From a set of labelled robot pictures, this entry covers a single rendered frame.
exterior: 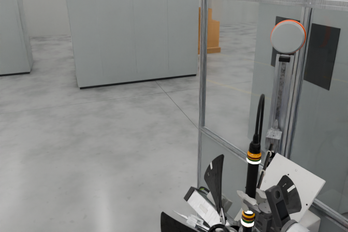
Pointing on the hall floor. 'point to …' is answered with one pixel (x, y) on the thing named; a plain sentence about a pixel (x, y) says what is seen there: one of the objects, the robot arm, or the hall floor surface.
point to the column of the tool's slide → (282, 95)
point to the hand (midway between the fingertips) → (245, 189)
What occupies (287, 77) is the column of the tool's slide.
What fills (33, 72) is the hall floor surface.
